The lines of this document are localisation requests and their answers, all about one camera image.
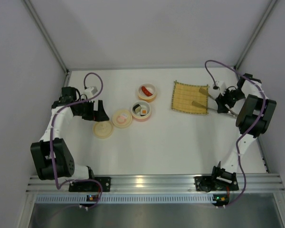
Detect metal tongs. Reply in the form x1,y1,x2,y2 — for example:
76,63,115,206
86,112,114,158
191,88,238,118

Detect sushi roll green centre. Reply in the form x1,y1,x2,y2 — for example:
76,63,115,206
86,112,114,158
133,104,142,114

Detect sushi roll orange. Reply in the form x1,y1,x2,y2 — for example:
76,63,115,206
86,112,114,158
140,108,148,116

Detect red sausage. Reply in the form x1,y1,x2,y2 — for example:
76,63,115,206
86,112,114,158
142,86,152,96

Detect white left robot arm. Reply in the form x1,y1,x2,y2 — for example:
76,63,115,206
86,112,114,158
30,86,109,180

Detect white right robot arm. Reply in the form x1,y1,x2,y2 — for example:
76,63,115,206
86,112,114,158
211,73,276,190

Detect pink lunch box bowl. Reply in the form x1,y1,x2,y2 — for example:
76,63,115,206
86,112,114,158
130,100,152,122

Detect orange lunch box bowl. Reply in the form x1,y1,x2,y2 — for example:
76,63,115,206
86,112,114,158
137,83,157,103

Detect cream plain lid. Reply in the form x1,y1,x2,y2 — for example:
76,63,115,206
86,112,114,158
93,121,114,139

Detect bamboo sushi mat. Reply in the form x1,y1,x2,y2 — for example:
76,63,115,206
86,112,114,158
171,80,209,115

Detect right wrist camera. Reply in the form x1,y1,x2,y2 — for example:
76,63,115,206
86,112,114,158
211,81,227,96

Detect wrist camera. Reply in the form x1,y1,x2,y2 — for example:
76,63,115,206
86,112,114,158
211,81,227,96
84,86,98,99

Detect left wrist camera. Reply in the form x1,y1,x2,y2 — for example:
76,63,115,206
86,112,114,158
84,86,98,99

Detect cream lid with pink ring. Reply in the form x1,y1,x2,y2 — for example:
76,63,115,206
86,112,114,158
112,109,133,128

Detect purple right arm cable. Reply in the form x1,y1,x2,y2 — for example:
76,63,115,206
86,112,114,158
205,59,266,209

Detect right aluminium frame post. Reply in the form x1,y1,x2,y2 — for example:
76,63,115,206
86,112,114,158
234,0,279,69

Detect aluminium frame post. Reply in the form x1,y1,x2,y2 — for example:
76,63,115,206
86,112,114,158
21,0,69,75
234,0,279,69

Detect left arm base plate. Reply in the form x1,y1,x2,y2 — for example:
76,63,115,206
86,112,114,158
68,177,111,192

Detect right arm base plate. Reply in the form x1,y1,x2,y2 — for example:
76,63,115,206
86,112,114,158
194,175,239,192

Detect aluminium mounting rail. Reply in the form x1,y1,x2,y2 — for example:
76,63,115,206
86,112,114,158
26,173,285,194

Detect slotted cable duct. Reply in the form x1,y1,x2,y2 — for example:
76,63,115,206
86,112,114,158
35,194,227,204

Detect left aluminium frame post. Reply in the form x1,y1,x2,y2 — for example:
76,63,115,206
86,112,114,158
21,0,69,75

